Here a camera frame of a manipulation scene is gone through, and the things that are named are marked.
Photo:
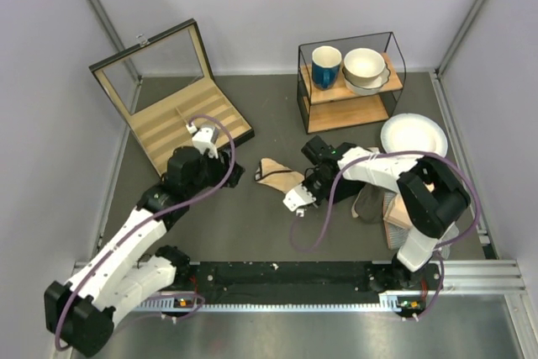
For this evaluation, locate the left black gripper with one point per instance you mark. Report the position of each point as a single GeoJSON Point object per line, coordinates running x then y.
{"type": "Point", "coordinates": [222, 168]}

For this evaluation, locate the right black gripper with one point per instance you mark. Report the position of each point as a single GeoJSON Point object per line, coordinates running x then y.
{"type": "Point", "coordinates": [319, 197]}

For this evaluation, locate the black underwear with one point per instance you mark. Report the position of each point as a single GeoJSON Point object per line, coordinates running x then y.
{"type": "Point", "coordinates": [343, 188]}

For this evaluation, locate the beige underwear navy trim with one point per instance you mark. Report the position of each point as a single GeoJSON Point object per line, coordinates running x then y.
{"type": "Point", "coordinates": [275, 175]}

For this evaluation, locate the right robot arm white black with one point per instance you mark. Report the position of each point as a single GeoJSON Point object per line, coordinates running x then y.
{"type": "Point", "coordinates": [434, 191]}

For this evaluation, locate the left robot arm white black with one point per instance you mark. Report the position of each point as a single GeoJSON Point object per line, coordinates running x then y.
{"type": "Point", "coordinates": [83, 312]}

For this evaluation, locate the grey underwear white band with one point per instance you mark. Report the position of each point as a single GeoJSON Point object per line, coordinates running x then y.
{"type": "Point", "coordinates": [368, 205]}

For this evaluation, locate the striped grey underwear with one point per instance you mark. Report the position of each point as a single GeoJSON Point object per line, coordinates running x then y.
{"type": "Point", "coordinates": [396, 236]}

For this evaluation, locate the white round plate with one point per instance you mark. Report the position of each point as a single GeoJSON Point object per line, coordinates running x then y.
{"type": "Point", "coordinates": [413, 132]}

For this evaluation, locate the black compartment box glass lid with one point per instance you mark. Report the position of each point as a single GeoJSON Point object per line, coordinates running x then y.
{"type": "Point", "coordinates": [162, 83]}

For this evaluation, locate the white scalloped dish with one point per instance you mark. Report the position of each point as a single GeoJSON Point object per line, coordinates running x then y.
{"type": "Point", "coordinates": [372, 87]}

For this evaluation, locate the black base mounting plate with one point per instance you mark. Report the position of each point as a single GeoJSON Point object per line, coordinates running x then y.
{"type": "Point", "coordinates": [299, 282]}

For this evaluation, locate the blue ceramic mug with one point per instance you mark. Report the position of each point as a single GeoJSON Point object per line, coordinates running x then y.
{"type": "Point", "coordinates": [326, 61]}

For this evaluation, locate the cream ceramic bowl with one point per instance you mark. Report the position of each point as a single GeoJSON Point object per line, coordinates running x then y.
{"type": "Point", "coordinates": [363, 66]}

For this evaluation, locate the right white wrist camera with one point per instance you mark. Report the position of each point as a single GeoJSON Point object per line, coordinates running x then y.
{"type": "Point", "coordinates": [299, 199]}

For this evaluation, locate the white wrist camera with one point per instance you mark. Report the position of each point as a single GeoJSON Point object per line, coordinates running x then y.
{"type": "Point", "coordinates": [299, 199]}
{"type": "Point", "coordinates": [204, 138]}

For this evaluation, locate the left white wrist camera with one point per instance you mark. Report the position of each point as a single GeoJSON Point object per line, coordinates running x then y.
{"type": "Point", "coordinates": [204, 138]}

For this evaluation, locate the black wire wooden shelf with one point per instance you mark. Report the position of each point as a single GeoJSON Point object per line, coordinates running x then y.
{"type": "Point", "coordinates": [338, 107]}

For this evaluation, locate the grey slotted cable duct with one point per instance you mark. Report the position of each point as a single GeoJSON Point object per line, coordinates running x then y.
{"type": "Point", "coordinates": [170, 303]}

